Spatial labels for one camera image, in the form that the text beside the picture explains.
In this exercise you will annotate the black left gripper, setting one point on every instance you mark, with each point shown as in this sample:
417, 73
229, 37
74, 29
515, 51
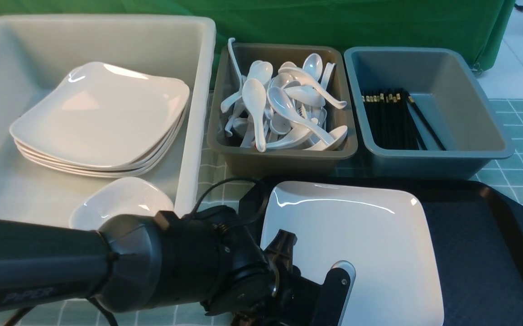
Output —
213, 259

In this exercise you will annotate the large white square plate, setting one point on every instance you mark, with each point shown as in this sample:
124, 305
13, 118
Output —
383, 233

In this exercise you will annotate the white ceramic soup spoon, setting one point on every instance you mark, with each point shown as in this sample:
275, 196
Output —
284, 107

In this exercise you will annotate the small white bowl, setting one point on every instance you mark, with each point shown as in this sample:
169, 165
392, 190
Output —
129, 195

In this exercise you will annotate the black chopstick gold band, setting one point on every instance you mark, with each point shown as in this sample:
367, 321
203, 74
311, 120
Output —
425, 121

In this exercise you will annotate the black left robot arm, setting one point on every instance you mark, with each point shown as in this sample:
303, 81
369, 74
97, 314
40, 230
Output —
139, 263

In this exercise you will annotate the bottom stacked white plate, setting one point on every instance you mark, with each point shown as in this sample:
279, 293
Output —
155, 164

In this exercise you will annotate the stacked white plate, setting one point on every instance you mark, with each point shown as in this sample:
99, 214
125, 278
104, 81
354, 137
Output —
101, 115
159, 157
152, 156
155, 164

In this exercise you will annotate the top stacked white plate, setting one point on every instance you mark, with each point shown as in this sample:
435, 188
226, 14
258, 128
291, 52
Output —
101, 115

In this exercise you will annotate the olive green spoon bin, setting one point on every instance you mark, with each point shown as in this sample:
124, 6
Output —
250, 162

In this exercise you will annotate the white spoon front left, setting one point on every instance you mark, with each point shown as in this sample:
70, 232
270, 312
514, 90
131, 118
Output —
255, 99

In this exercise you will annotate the bundle of black chopsticks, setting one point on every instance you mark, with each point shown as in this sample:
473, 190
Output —
391, 121

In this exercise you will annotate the white spoon top back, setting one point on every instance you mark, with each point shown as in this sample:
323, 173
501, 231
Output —
313, 65

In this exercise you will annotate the black plastic serving tray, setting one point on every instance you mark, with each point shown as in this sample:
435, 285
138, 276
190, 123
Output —
477, 238

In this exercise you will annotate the grey-blue chopstick bin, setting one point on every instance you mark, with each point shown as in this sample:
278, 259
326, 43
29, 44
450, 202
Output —
450, 98

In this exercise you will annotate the green checked tablecloth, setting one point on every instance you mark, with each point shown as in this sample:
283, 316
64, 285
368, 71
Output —
26, 187

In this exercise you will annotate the green backdrop cloth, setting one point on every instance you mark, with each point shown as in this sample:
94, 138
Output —
472, 28

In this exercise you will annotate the large white plastic tub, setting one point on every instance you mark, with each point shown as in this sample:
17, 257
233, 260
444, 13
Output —
38, 51

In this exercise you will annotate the white spoon long handle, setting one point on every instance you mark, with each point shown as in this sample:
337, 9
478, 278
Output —
306, 79

